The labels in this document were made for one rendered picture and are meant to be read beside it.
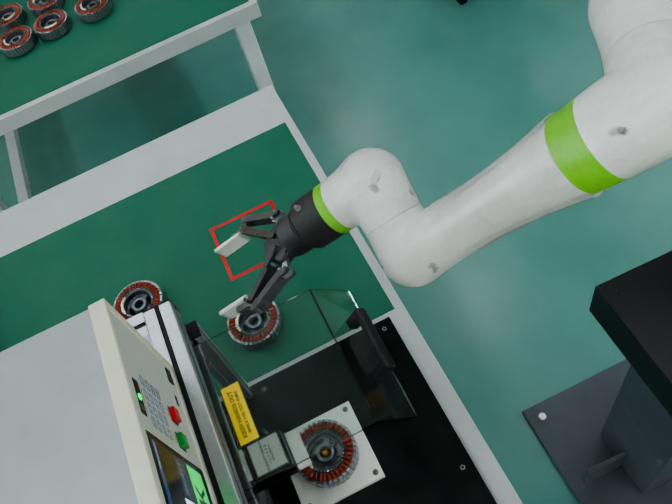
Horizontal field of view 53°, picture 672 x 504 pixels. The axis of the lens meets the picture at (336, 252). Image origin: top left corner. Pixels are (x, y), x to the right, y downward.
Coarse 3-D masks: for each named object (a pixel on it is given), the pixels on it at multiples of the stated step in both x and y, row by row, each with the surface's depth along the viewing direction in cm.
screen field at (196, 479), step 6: (192, 474) 81; (198, 474) 83; (192, 480) 80; (198, 480) 82; (198, 486) 81; (204, 486) 83; (198, 492) 80; (204, 492) 82; (198, 498) 78; (204, 498) 81
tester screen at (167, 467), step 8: (152, 440) 72; (160, 448) 74; (160, 456) 72; (168, 456) 75; (176, 456) 78; (160, 464) 71; (168, 464) 74; (184, 464) 80; (168, 472) 72; (176, 472) 75; (168, 480) 71; (176, 480) 74; (168, 488) 70; (176, 488) 72; (192, 488) 78; (168, 496) 69; (176, 496) 71; (184, 496) 74; (208, 496) 83
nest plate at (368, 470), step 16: (336, 448) 120; (368, 448) 118; (320, 464) 119; (368, 464) 117; (304, 480) 118; (352, 480) 116; (368, 480) 115; (304, 496) 116; (320, 496) 116; (336, 496) 115
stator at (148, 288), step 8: (144, 280) 148; (128, 288) 147; (136, 288) 147; (144, 288) 146; (152, 288) 145; (160, 288) 146; (120, 296) 146; (128, 296) 146; (136, 296) 148; (144, 296) 148; (152, 296) 145; (160, 296) 144; (120, 304) 145; (128, 304) 147; (136, 304) 146; (144, 304) 145; (152, 304) 144; (120, 312) 144; (128, 312) 146; (136, 312) 145
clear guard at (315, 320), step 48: (240, 336) 103; (288, 336) 101; (336, 336) 100; (240, 384) 98; (288, 384) 97; (336, 384) 96; (384, 384) 98; (288, 432) 93; (336, 432) 92; (240, 480) 91
